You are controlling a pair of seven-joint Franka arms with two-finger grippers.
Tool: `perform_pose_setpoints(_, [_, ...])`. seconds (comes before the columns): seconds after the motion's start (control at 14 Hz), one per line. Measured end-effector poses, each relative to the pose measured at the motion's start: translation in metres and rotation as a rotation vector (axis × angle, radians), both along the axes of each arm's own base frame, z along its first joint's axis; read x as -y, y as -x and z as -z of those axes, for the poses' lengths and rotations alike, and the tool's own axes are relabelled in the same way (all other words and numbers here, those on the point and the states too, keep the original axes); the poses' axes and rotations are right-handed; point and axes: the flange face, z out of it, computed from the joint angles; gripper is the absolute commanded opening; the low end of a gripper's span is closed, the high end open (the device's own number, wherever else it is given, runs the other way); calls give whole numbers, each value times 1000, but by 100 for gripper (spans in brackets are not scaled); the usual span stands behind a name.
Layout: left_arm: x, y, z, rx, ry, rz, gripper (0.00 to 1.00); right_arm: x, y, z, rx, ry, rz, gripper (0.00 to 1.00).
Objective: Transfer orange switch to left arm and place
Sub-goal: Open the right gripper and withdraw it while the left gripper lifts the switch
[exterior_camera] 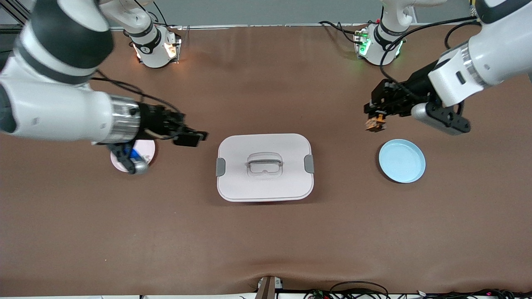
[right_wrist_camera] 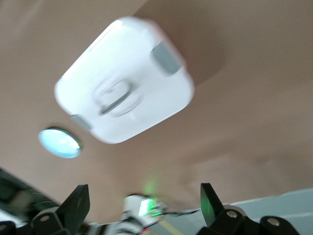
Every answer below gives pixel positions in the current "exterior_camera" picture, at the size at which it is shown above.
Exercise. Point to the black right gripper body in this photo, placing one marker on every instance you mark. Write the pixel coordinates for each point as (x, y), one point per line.
(153, 120)

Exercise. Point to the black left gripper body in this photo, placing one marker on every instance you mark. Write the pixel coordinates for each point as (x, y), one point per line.
(417, 85)

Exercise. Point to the orange and black switch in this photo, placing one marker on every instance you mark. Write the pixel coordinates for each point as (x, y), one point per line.
(375, 126)

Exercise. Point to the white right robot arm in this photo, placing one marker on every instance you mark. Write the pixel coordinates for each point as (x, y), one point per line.
(54, 112)

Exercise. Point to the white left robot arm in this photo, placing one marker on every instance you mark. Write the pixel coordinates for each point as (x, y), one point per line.
(498, 50)

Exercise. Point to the white lidded box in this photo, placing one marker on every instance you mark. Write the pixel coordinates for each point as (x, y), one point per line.
(266, 187)

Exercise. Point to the pink round plate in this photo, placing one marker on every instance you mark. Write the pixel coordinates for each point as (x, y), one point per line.
(149, 149)

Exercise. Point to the light blue round plate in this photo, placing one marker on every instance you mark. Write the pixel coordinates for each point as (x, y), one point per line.
(401, 164)

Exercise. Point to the metal table edge bracket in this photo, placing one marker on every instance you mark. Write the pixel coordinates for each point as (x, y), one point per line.
(268, 288)

